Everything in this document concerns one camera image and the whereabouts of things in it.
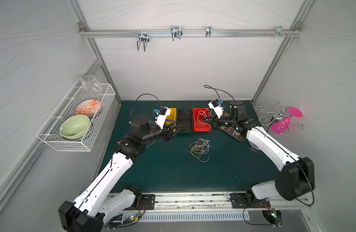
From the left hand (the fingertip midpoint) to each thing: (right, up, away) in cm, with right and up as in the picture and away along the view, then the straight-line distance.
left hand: (178, 124), depth 66 cm
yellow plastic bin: (-5, +4, +37) cm, 37 cm away
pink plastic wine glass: (+50, -2, +4) cm, 51 cm away
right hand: (+14, +3, +13) cm, 19 cm away
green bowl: (-46, -1, -3) cm, 46 cm away
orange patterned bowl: (-45, +8, +6) cm, 46 cm away
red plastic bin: (+14, -3, +33) cm, 36 cm away
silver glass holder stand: (+53, +3, +8) cm, 54 cm away
